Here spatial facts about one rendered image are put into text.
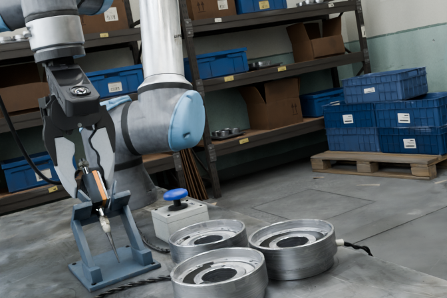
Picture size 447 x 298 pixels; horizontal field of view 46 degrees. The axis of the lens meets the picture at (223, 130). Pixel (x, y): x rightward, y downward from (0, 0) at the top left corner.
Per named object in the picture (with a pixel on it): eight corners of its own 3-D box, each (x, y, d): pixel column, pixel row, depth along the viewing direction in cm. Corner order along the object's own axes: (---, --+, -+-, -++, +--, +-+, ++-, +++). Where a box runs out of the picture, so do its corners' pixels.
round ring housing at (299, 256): (255, 289, 60) (248, 254, 59) (253, 256, 70) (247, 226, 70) (346, 275, 59) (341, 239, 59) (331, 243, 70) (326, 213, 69)
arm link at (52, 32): (84, 12, 74) (24, 19, 70) (92, 45, 74) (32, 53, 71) (72, 22, 81) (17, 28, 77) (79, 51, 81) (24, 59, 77)
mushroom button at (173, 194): (196, 218, 84) (191, 187, 84) (173, 225, 83) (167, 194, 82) (186, 214, 88) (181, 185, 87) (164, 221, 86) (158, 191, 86)
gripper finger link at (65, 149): (70, 194, 80) (68, 134, 80) (78, 199, 75) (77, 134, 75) (48, 195, 79) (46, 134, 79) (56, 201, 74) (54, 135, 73)
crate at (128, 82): (133, 92, 457) (128, 68, 455) (147, 90, 424) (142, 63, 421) (73, 104, 434) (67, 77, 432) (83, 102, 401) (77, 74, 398)
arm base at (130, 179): (82, 209, 119) (73, 166, 118) (145, 191, 125) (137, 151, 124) (98, 220, 105) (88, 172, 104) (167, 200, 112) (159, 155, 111)
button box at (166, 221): (212, 232, 84) (206, 202, 83) (171, 245, 81) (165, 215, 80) (191, 223, 91) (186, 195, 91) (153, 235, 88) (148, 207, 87)
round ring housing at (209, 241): (265, 249, 72) (260, 220, 71) (216, 281, 64) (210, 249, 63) (208, 243, 79) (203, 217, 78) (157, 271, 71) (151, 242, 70)
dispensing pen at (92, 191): (110, 259, 69) (72, 153, 76) (106, 271, 72) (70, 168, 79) (126, 254, 70) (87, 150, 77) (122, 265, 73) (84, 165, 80)
